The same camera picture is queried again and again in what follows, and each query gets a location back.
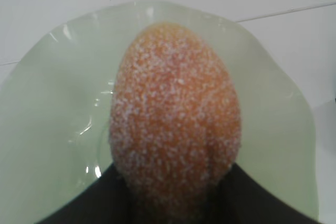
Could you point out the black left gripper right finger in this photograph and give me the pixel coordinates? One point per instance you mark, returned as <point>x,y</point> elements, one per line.
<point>243,200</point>

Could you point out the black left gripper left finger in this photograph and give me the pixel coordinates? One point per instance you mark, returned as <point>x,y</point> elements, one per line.
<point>108,200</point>

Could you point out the sugared bread roll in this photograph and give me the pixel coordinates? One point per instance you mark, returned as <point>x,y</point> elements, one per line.
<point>175,123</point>

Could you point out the frosted green glass bowl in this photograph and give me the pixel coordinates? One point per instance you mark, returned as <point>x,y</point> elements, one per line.
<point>55,110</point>

